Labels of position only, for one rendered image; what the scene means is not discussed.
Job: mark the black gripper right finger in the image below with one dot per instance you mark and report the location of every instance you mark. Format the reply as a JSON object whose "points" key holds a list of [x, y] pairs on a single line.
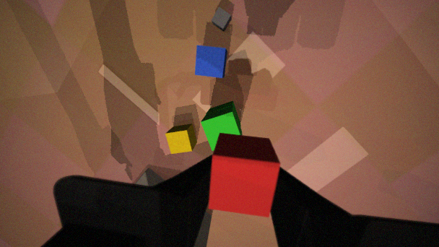
{"points": [[304, 218]]}

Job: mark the blue block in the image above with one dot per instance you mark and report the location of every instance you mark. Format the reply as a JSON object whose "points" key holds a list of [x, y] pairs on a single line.
{"points": [[210, 61]]}

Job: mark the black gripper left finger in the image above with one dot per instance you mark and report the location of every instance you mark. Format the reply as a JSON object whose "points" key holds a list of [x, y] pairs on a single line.
{"points": [[168, 214]]}

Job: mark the red block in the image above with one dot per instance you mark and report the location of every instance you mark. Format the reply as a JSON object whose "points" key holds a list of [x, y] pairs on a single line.
{"points": [[244, 175]]}

